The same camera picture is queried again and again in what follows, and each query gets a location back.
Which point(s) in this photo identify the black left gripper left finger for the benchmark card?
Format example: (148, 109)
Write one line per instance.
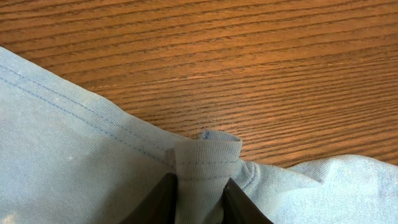
(159, 205)

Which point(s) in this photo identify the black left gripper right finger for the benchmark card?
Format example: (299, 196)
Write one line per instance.
(238, 207)

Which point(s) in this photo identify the light blue t-shirt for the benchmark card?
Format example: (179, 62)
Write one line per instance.
(71, 156)

